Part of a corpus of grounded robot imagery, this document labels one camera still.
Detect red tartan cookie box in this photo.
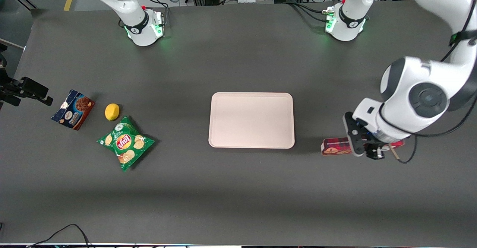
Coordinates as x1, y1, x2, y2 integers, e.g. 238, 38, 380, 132
321, 137, 405, 156

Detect beige plastic tray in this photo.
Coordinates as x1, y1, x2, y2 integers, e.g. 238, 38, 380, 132
208, 92, 296, 149

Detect blue brown chocolate cookie box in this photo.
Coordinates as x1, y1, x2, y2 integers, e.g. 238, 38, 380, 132
51, 89, 96, 131

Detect green chips bag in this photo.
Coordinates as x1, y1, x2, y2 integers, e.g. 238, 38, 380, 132
97, 116, 155, 172

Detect yellow lemon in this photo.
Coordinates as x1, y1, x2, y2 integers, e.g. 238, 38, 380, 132
105, 103, 120, 121

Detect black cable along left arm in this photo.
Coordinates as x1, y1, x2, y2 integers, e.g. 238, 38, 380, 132
373, 0, 477, 165

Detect black cables at arm base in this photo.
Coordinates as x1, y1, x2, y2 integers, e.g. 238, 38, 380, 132
283, 0, 336, 23

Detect black cable on table edge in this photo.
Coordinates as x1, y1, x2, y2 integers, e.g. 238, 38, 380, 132
26, 224, 92, 248

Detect black camera on mount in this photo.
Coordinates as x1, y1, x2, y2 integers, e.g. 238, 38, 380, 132
0, 76, 53, 107

